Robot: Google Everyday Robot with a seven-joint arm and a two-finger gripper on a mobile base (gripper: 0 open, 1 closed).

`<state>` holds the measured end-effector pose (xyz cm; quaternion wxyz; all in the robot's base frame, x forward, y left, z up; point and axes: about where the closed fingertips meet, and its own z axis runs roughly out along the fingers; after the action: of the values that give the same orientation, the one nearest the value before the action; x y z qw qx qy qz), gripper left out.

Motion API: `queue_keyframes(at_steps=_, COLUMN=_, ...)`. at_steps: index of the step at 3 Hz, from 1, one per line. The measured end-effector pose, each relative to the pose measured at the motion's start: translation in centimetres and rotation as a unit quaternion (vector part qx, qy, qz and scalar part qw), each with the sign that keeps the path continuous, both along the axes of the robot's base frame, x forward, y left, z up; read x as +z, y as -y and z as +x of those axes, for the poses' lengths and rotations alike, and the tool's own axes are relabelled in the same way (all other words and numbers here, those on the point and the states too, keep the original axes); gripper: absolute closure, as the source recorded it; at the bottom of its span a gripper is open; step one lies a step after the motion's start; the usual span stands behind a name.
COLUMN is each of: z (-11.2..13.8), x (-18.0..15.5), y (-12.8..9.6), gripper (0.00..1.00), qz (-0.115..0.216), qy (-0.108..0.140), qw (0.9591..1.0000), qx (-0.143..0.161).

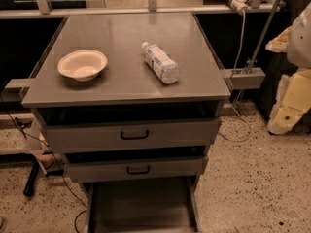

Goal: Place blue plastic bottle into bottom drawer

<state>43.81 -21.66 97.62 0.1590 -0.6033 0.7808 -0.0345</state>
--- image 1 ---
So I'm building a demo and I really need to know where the black stand leg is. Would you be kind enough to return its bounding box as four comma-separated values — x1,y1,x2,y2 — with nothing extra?
23,161,39,197

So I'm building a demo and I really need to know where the grey middle drawer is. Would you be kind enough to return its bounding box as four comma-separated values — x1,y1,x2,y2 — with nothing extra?
66,146,208,183

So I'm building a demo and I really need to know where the grey right bracket block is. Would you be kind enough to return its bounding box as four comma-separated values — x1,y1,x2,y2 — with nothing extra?
221,68,265,90

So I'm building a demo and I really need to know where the metal diagonal rod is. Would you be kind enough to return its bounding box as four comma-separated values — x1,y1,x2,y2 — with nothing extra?
243,0,288,75

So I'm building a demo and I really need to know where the white power cable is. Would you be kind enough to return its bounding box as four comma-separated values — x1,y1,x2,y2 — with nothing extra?
217,9,253,144

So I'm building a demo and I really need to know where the grey bracket block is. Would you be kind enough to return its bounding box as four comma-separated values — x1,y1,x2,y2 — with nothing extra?
221,68,265,90
1,78,34,102

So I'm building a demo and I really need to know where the grey bottom drawer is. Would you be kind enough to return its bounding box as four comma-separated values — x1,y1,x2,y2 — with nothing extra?
83,177,200,233

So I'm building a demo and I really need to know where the grey top drawer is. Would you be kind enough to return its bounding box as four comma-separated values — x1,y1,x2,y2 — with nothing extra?
33,110,221,154

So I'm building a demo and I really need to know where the grey drawer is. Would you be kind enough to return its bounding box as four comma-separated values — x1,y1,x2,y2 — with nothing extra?
83,177,200,233
33,110,221,154
66,146,208,183

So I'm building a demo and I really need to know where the grey left bracket block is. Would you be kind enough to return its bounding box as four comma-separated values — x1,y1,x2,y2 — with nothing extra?
1,78,34,102

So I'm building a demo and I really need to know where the white paper bowl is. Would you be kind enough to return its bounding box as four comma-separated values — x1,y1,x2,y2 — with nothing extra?
57,50,108,82

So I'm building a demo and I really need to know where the blue plastic water bottle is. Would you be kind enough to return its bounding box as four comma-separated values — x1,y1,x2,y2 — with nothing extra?
142,42,181,84

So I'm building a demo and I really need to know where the grey drawer cabinet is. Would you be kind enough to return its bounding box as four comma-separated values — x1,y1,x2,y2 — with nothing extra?
20,12,232,233

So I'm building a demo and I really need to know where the black floor cable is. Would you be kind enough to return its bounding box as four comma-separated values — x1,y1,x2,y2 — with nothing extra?
0,94,89,233

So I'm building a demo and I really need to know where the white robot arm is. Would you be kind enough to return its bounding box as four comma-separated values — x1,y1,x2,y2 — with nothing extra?
265,3,311,135

